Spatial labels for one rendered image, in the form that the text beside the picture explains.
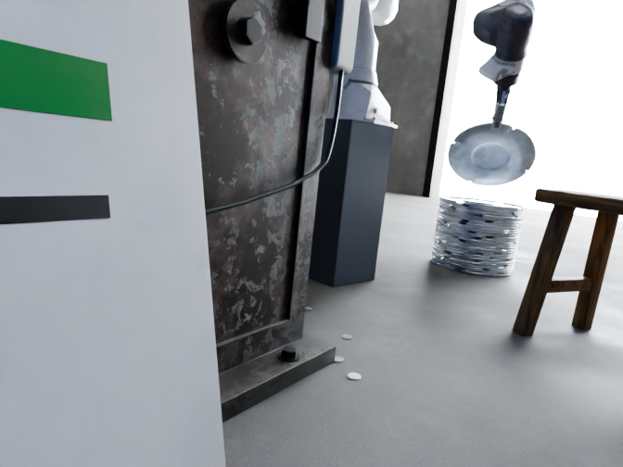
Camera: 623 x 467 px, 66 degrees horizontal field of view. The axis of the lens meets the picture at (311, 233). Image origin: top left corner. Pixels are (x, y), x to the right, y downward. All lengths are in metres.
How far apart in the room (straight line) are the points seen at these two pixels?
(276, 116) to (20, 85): 0.38
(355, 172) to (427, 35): 4.37
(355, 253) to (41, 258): 1.03
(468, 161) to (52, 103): 1.55
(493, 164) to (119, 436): 1.58
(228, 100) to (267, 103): 0.08
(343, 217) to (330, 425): 0.71
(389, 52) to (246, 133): 5.11
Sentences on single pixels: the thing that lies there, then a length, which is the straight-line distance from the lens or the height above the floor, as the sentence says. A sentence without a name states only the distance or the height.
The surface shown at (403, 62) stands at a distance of 5.64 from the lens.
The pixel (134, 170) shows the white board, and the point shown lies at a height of 0.32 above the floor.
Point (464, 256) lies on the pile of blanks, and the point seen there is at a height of 0.06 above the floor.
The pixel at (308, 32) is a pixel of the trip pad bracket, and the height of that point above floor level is 0.53.
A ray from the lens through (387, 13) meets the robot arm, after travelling 1.46.
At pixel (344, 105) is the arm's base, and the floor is 0.49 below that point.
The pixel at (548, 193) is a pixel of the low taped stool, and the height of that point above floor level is 0.32.
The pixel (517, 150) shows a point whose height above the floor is 0.43.
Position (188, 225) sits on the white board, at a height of 0.27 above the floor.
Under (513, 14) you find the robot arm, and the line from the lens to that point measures 1.49.
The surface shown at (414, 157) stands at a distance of 5.42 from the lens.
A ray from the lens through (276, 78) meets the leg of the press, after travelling 0.72.
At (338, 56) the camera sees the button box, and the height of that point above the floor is 0.51.
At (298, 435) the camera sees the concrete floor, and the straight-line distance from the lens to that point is 0.66.
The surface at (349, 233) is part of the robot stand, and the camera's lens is 1.31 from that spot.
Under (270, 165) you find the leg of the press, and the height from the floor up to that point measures 0.33.
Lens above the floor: 0.36
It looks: 10 degrees down
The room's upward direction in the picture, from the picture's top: 6 degrees clockwise
